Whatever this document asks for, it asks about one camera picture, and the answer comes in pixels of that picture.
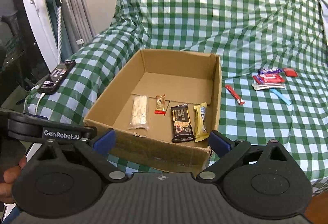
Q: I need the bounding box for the dark brown cracker packet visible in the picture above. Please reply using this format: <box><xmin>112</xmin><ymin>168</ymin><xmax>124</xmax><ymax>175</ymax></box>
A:
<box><xmin>171</xmin><ymin>104</ymin><xmax>195</xmax><ymax>143</ymax></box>

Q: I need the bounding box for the silver snack packet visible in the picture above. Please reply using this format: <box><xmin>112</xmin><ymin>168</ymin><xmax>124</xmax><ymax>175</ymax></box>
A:
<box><xmin>251</xmin><ymin>83</ymin><xmax>286</xmax><ymax>91</ymax></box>

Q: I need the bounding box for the black smartphone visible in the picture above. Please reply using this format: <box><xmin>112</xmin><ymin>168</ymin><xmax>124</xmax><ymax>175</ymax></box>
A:
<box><xmin>38</xmin><ymin>60</ymin><xmax>76</xmax><ymax>95</ymax></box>

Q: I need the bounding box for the white rice cracker packet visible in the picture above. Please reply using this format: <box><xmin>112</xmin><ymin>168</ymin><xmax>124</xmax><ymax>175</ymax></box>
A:
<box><xmin>128</xmin><ymin>95</ymin><xmax>149</xmax><ymax>130</ymax></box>

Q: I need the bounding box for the person left hand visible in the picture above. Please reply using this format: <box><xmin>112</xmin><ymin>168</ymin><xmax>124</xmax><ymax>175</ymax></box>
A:
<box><xmin>0</xmin><ymin>156</ymin><xmax>27</xmax><ymax>204</ymax></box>

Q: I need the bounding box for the red thin snack stick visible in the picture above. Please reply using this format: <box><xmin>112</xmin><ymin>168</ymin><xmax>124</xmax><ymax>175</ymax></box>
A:
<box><xmin>225</xmin><ymin>85</ymin><xmax>245</xmax><ymax>105</ymax></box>

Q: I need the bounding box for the light blue snack stick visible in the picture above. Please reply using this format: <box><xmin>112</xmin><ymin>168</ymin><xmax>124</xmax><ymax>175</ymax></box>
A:
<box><xmin>269</xmin><ymin>89</ymin><xmax>292</xmax><ymax>105</ymax></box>

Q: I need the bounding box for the brown cardboard box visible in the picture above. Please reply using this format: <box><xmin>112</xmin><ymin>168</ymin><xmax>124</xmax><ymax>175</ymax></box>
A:
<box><xmin>83</xmin><ymin>49</ymin><xmax>222</xmax><ymax>174</ymax></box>

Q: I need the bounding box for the yellow snack bar packet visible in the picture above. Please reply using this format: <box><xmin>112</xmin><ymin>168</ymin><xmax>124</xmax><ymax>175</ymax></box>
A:
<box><xmin>194</xmin><ymin>102</ymin><xmax>209</xmax><ymax>142</ymax></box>

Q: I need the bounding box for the grey curtain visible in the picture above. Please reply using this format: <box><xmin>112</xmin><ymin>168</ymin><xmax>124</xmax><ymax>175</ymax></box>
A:
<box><xmin>45</xmin><ymin>0</ymin><xmax>96</xmax><ymax>60</ymax></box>

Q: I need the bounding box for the white charging cable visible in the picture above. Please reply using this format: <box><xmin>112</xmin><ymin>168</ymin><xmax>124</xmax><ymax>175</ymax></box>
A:
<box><xmin>23</xmin><ymin>80</ymin><xmax>46</xmax><ymax>115</ymax></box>

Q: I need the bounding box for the red white snack packet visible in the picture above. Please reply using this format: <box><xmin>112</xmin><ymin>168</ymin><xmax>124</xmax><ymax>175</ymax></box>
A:
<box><xmin>252</xmin><ymin>74</ymin><xmax>285</xmax><ymax>84</ymax></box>

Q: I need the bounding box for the green white checkered cloth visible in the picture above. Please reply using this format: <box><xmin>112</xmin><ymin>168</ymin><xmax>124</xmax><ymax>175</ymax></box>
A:
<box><xmin>24</xmin><ymin>0</ymin><xmax>327</xmax><ymax>189</ymax></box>

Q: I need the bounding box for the red flat snack packet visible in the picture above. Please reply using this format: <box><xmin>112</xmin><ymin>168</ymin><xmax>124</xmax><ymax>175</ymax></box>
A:
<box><xmin>283</xmin><ymin>68</ymin><xmax>298</xmax><ymax>77</ymax></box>

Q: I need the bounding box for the purple snack packet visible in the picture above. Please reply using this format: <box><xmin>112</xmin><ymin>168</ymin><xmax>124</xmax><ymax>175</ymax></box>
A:
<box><xmin>258</xmin><ymin>67</ymin><xmax>282</xmax><ymax>75</ymax></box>

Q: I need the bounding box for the small orange red candy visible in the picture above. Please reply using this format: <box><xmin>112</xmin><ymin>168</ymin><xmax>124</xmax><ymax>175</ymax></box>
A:
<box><xmin>155</xmin><ymin>95</ymin><xmax>166</xmax><ymax>115</ymax></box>

